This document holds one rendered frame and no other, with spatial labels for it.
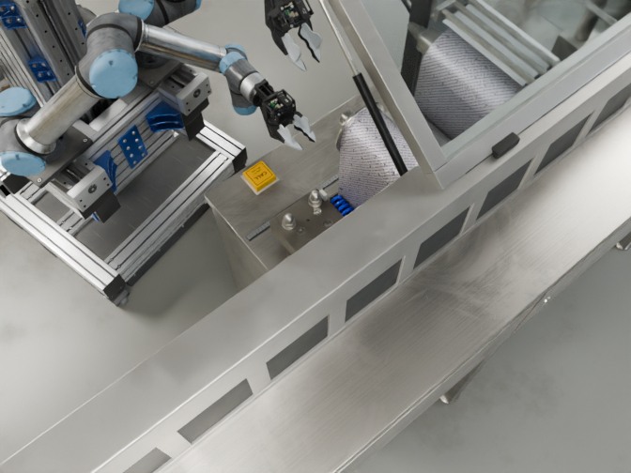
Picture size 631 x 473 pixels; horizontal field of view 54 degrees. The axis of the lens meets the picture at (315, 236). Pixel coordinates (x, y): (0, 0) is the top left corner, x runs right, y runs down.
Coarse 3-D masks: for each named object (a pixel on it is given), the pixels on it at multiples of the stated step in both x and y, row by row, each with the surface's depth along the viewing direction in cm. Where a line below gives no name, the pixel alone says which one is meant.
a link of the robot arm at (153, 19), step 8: (120, 0) 199; (128, 0) 198; (136, 0) 198; (144, 0) 197; (152, 0) 198; (160, 0) 200; (120, 8) 197; (128, 8) 197; (136, 8) 196; (144, 8) 196; (152, 8) 199; (160, 8) 200; (144, 16) 197; (152, 16) 200; (160, 16) 201; (152, 24) 202; (160, 24) 204
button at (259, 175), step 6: (258, 162) 183; (252, 168) 182; (258, 168) 182; (264, 168) 182; (246, 174) 182; (252, 174) 182; (258, 174) 182; (264, 174) 182; (270, 174) 182; (252, 180) 181; (258, 180) 180; (264, 180) 180; (270, 180) 182; (252, 186) 182; (258, 186) 180; (264, 186) 181
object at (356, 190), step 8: (344, 160) 151; (344, 168) 154; (352, 168) 150; (344, 176) 157; (352, 176) 153; (360, 176) 149; (344, 184) 160; (352, 184) 155; (360, 184) 152; (368, 184) 148; (344, 192) 163; (352, 192) 159; (360, 192) 155; (368, 192) 150; (376, 192) 147; (352, 200) 162; (360, 200) 157
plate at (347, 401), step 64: (576, 192) 117; (448, 256) 112; (512, 256) 112; (576, 256) 111; (384, 320) 106; (448, 320) 106; (512, 320) 108; (320, 384) 101; (384, 384) 101; (448, 384) 114; (256, 448) 97; (320, 448) 97
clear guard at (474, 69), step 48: (384, 0) 89; (432, 0) 92; (480, 0) 95; (528, 0) 98; (576, 0) 101; (624, 0) 105; (432, 48) 92; (480, 48) 95; (528, 48) 98; (576, 48) 102; (432, 96) 92; (480, 96) 95; (528, 96) 99
